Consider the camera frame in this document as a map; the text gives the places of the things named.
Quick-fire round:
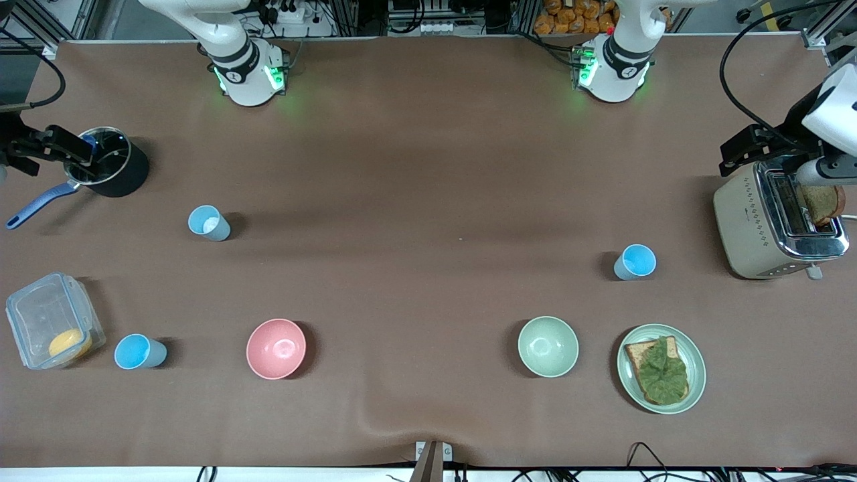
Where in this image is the beige and chrome toaster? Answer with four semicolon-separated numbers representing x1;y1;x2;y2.
713;159;851;280

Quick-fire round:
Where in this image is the clear plastic container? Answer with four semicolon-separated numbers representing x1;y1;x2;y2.
5;272;106;370

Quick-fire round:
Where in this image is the brown table cover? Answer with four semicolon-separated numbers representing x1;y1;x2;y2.
0;37;857;469

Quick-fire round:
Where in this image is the black pot with blue handle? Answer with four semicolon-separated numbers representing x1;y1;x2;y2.
5;126;150;230

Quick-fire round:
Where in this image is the looped black cable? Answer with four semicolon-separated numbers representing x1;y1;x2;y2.
625;441;672;482

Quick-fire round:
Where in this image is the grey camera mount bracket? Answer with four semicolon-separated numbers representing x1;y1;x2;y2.
414;440;453;482

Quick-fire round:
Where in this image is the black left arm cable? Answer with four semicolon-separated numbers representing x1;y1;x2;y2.
719;0;841;138

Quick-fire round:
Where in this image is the bag of orange buns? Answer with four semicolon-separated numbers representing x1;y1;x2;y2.
534;0;674;36

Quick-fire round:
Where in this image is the glass lid with blue knob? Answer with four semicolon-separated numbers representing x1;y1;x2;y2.
67;127;131;185

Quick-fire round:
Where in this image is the blue cup with paper inside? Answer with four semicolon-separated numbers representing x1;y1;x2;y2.
187;205;232;242

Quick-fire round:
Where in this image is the toast slice under lettuce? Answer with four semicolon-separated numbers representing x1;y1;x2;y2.
624;336;690;406

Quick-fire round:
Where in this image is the green bowl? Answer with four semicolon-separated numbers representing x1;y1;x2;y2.
517;315;580;378

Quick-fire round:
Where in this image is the brown toast slice in toaster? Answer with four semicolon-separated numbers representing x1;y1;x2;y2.
797;184;846;228

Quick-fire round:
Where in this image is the yellow round food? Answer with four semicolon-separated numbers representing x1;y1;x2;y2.
48;328;93;359

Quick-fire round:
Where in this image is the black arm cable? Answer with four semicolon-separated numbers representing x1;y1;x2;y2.
0;27;67;111
719;0;841;138

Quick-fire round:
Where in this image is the blue plastic cup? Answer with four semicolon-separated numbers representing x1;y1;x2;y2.
114;333;168;370
613;244;657;281

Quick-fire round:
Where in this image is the green lettuce leaf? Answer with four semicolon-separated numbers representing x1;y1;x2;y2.
635;337;689;404

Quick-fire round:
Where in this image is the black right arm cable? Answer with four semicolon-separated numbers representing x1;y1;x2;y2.
0;27;67;111

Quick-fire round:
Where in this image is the white power strip with plugs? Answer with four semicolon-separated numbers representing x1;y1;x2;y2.
258;0;337;38

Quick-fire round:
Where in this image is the pink bowl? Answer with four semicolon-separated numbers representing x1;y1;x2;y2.
246;318;307;380

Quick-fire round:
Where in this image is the green plate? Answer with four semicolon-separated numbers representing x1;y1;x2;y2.
617;324;706;415

